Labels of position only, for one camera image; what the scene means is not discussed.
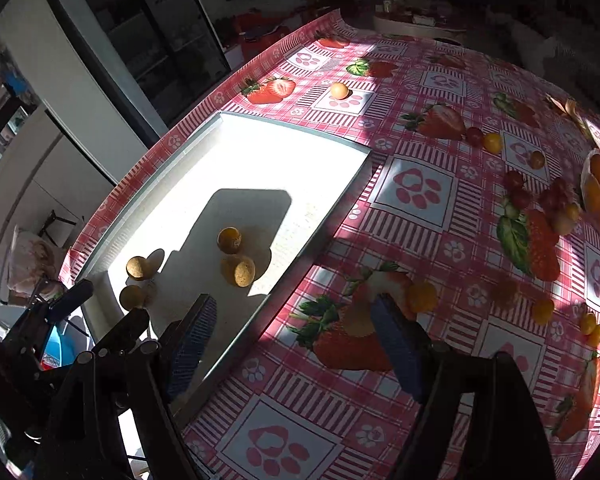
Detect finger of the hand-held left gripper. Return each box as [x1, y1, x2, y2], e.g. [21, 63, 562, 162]
[2, 279, 95, 362]
[92, 308, 151, 357]

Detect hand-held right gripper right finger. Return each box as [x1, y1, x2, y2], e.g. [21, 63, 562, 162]
[369, 294, 556, 480]

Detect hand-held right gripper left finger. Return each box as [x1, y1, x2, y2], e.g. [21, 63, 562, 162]
[35, 294, 219, 480]

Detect white cabinet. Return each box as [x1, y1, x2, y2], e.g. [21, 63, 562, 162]
[0, 0, 151, 186]

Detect cluttered side table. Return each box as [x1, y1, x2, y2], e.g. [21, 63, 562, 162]
[372, 0, 471, 41]

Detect glass sliding door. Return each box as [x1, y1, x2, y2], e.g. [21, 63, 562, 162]
[65, 0, 231, 101]

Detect white shallow tray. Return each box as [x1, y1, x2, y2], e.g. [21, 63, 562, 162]
[72, 111, 374, 426]

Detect red plastic stool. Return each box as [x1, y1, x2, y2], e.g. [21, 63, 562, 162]
[230, 10, 291, 56]

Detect dried fruit peel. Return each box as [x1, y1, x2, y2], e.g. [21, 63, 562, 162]
[547, 95, 593, 136]

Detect pink plastic bag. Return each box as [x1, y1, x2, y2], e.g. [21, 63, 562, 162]
[5, 225, 66, 306]

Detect blue labelled container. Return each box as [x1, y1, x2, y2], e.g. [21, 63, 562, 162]
[40, 325, 88, 368]

